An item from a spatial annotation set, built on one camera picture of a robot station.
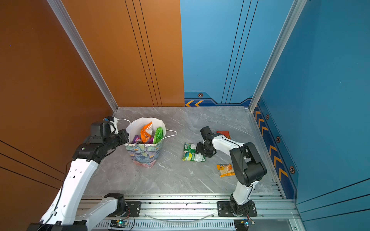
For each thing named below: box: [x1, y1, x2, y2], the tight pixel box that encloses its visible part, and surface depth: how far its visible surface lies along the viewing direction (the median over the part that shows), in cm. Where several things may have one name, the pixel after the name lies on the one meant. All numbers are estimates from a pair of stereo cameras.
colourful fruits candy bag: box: [140, 121, 153, 143], surface depth 83 cm
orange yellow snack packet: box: [216, 163, 236, 178], surface depth 87 cm
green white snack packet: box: [182, 142, 206, 163], surface depth 91 cm
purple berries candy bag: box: [131, 134, 143, 144], surface depth 86 cm
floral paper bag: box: [124, 117, 167, 168], surface depth 81 cm
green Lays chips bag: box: [153, 126, 164, 144], surface depth 84 cm
